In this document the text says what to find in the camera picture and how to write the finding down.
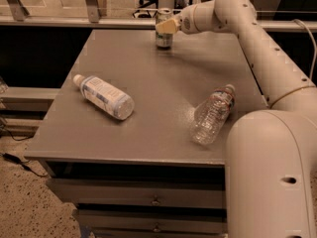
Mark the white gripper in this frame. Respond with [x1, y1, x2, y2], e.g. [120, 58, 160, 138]
[156, 6, 198, 35]

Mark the clear water bottle red label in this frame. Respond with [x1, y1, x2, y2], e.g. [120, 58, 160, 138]
[190, 84, 235, 145]

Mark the grey drawer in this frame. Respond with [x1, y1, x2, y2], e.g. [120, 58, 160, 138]
[73, 210, 227, 234]
[47, 178, 226, 209]

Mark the upper grey drawer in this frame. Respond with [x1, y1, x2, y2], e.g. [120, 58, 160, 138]
[47, 178, 226, 209]

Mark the metal railing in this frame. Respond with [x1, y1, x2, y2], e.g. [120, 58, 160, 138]
[0, 0, 317, 33]

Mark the white labelled plastic bottle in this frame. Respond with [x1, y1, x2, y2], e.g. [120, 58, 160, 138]
[73, 74, 135, 120]

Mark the lower grey drawer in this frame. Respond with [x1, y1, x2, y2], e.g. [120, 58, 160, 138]
[73, 210, 227, 234]

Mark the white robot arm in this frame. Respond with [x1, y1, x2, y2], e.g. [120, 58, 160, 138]
[156, 0, 317, 238]

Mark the grey drawer cabinet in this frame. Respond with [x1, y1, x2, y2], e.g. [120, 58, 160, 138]
[26, 30, 263, 238]

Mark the black cable on floor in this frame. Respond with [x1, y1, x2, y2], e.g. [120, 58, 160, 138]
[0, 122, 49, 179]

